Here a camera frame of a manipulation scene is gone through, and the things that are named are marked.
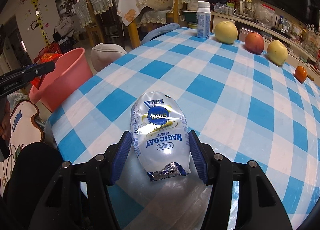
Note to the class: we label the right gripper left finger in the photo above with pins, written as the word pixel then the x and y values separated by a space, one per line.
pixel 77 195

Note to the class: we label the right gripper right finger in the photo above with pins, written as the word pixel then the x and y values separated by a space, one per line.
pixel 259 206

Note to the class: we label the pink plastic bucket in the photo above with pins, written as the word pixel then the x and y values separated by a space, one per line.
pixel 71 71

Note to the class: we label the crushed white yogurt bottle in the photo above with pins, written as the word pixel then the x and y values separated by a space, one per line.
pixel 160 136

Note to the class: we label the red snack wrapper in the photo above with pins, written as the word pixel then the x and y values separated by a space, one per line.
pixel 45 64

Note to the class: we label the person left hand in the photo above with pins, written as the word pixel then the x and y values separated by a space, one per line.
pixel 5 123

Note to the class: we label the blue white checkered tablecloth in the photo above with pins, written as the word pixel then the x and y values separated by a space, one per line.
pixel 240 103

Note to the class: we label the wooden dining chair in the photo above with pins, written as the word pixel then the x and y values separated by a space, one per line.
pixel 150 17

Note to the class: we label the small orange tangerine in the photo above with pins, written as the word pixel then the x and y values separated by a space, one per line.
pixel 300 74

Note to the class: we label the dining table with cloth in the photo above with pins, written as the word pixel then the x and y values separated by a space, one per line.
pixel 129 10

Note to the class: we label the yellow pear right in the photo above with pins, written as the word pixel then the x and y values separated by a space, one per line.
pixel 277 52

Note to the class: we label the yellow pear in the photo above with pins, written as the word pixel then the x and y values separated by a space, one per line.
pixel 277 52
pixel 226 32

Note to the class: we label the blue cushion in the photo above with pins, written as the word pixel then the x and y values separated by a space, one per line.
pixel 160 31

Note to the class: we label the red apple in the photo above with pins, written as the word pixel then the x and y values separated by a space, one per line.
pixel 254 43

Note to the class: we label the yellow pear left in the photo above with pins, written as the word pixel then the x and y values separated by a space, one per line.
pixel 226 32

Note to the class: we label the electric kettle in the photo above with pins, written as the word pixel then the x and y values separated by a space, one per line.
pixel 244 8

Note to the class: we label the white blue milk bottle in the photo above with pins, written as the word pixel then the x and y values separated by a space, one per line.
pixel 203 16

